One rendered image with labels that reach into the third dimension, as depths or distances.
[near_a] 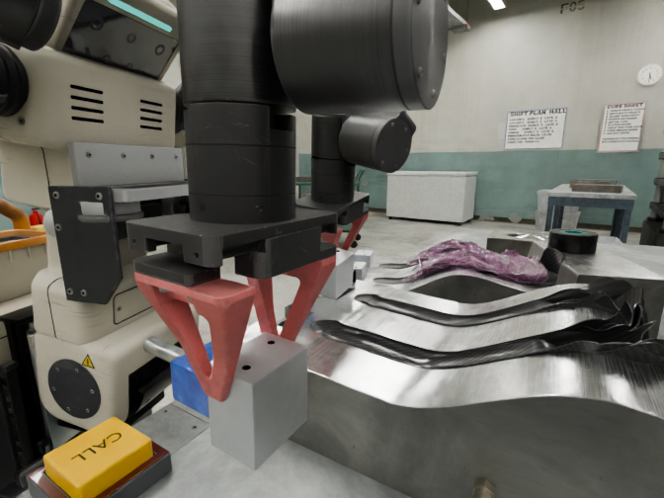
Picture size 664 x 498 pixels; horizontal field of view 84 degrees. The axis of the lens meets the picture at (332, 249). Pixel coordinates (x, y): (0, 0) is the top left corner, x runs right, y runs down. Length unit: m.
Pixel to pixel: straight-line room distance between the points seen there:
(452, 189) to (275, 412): 6.80
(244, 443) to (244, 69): 0.19
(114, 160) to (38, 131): 0.09
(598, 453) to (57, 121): 0.66
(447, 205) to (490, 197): 1.02
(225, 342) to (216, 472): 0.23
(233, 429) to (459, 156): 7.68
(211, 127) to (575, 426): 0.28
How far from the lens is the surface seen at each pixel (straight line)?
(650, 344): 0.35
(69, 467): 0.40
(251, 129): 0.18
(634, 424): 0.30
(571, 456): 0.31
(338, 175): 0.46
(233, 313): 0.17
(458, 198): 6.94
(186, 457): 0.43
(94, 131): 0.67
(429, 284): 0.65
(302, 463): 0.40
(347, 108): 0.17
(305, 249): 0.20
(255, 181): 0.18
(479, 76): 7.91
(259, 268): 0.18
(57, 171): 0.68
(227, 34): 0.19
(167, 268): 0.19
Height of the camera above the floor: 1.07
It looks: 13 degrees down
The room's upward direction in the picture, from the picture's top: straight up
